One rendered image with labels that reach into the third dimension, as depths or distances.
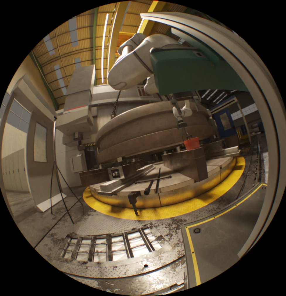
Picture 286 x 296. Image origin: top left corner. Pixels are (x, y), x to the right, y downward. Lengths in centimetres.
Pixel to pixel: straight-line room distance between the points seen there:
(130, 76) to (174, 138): 144
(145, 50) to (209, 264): 78
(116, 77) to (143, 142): 138
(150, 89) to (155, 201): 128
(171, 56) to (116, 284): 105
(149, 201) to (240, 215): 110
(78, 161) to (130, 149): 310
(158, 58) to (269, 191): 39
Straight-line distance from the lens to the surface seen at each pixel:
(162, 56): 27
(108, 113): 514
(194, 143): 110
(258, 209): 65
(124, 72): 44
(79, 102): 406
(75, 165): 447
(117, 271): 84
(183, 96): 62
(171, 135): 170
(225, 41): 28
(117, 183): 151
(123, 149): 185
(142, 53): 42
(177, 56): 28
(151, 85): 73
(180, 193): 131
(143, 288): 75
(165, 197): 130
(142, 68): 42
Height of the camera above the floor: 73
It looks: 6 degrees up
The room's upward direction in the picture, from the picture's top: 13 degrees counter-clockwise
